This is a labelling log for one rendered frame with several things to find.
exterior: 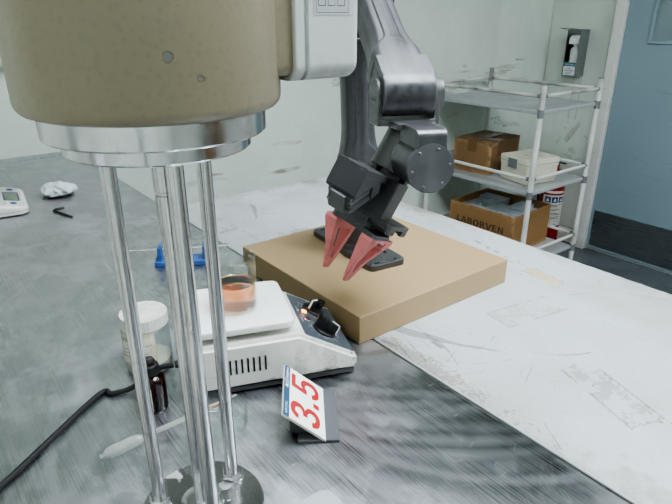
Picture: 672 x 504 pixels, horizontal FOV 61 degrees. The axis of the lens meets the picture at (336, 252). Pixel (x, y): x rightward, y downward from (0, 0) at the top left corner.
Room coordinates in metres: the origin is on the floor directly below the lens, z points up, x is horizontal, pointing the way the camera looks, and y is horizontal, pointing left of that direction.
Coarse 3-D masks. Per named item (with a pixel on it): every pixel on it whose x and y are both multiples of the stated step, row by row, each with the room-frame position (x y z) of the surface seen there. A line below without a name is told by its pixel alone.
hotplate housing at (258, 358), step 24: (240, 336) 0.59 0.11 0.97; (264, 336) 0.59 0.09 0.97; (288, 336) 0.59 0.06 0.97; (240, 360) 0.57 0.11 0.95; (264, 360) 0.58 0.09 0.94; (288, 360) 0.58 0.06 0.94; (312, 360) 0.59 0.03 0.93; (336, 360) 0.60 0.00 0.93; (216, 384) 0.56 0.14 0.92; (240, 384) 0.57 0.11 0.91; (264, 384) 0.58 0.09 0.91
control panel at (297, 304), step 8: (288, 296) 0.70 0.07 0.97; (296, 304) 0.68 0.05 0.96; (296, 312) 0.65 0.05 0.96; (328, 312) 0.71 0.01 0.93; (304, 320) 0.64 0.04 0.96; (312, 320) 0.65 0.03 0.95; (304, 328) 0.61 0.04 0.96; (312, 328) 0.63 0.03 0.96; (312, 336) 0.60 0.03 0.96; (320, 336) 0.61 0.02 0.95; (336, 336) 0.64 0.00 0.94; (344, 336) 0.65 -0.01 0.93; (336, 344) 0.61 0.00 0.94; (344, 344) 0.62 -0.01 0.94
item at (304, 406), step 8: (296, 376) 0.56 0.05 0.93; (296, 384) 0.54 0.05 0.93; (304, 384) 0.56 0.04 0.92; (312, 384) 0.57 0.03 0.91; (296, 392) 0.53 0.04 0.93; (304, 392) 0.54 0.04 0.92; (312, 392) 0.55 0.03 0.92; (296, 400) 0.52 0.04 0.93; (304, 400) 0.52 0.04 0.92; (312, 400) 0.53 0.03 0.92; (296, 408) 0.50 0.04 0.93; (304, 408) 0.51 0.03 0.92; (312, 408) 0.52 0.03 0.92; (296, 416) 0.49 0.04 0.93; (304, 416) 0.50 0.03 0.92; (312, 416) 0.51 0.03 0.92; (320, 416) 0.52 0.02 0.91; (304, 424) 0.48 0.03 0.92; (312, 424) 0.49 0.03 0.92; (320, 424) 0.50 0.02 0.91; (320, 432) 0.49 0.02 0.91
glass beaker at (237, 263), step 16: (224, 256) 0.65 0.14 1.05; (240, 256) 0.65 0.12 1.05; (224, 272) 0.60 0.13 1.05; (240, 272) 0.60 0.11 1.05; (224, 288) 0.60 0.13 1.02; (240, 288) 0.60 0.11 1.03; (256, 288) 0.63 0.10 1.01; (224, 304) 0.61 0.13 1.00; (240, 304) 0.60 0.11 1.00; (256, 304) 0.62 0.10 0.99
